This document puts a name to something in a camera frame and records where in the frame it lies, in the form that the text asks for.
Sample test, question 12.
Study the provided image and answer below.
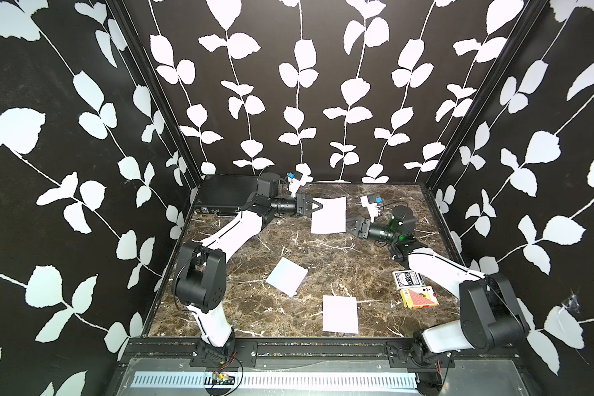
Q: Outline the black aluminium briefcase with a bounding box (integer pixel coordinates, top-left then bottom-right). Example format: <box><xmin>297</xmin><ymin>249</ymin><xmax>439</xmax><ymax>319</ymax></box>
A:
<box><xmin>193</xmin><ymin>175</ymin><xmax>257</xmax><ymax>216</ymax></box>

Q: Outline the white square paper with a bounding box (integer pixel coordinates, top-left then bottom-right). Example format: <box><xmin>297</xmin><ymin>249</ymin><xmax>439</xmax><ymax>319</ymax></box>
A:
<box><xmin>323</xmin><ymin>295</ymin><xmax>359</xmax><ymax>334</ymax></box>

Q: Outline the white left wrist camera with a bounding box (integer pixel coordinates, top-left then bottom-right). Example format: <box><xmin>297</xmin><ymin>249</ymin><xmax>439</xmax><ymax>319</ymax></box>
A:
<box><xmin>287</xmin><ymin>171</ymin><xmax>314</xmax><ymax>198</ymax></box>

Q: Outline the pale blue square paper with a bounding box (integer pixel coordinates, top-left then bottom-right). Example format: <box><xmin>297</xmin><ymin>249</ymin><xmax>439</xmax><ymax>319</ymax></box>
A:
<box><xmin>266</xmin><ymin>257</ymin><xmax>308</xmax><ymax>297</ymax></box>

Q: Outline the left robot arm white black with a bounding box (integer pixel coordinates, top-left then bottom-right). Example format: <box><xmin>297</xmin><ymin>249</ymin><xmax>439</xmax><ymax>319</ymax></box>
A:
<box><xmin>172</xmin><ymin>171</ymin><xmax>323</xmax><ymax>356</ymax></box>

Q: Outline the light blue square paper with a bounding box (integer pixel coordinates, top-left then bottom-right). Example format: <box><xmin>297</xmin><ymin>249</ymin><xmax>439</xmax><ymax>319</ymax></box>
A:
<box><xmin>311</xmin><ymin>197</ymin><xmax>347</xmax><ymax>234</ymax></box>

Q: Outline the yellow red card box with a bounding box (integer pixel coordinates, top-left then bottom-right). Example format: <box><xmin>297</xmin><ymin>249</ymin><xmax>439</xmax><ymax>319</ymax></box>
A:
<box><xmin>400</xmin><ymin>286</ymin><xmax>439</xmax><ymax>310</ymax></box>

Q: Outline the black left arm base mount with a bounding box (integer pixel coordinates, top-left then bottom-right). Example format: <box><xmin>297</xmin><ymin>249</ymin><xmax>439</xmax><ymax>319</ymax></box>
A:
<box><xmin>190</xmin><ymin>339</ymin><xmax>258</xmax><ymax>368</ymax></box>

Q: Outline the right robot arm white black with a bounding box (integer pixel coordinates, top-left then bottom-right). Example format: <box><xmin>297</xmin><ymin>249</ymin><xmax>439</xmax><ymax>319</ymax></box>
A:
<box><xmin>346</xmin><ymin>206</ymin><xmax>530</xmax><ymax>359</ymax></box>

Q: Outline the black playing card box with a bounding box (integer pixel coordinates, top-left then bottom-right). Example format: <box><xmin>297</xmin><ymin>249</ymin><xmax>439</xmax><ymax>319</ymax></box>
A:
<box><xmin>392</xmin><ymin>270</ymin><xmax>425</xmax><ymax>290</ymax></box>

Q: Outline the small circuit board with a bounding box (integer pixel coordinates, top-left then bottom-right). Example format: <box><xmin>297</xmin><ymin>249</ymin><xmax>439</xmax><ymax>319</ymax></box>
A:
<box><xmin>206</xmin><ymin>372</ymin><xmax>237</xmax><ymax>388</ymax></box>

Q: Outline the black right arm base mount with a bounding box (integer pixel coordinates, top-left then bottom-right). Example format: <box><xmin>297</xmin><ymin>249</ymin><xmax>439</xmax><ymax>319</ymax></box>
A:
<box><xmin>385</xmin><ymin>338</ymin><xmax>455</xmax><ymax>372</ymax></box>

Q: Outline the white perforated cable duct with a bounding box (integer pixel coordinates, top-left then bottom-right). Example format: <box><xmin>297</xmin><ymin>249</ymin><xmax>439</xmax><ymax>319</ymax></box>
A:
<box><xmin>130</xmin><ymin>371</ymin><xmax>418</xmax><ymax>392</ymax></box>

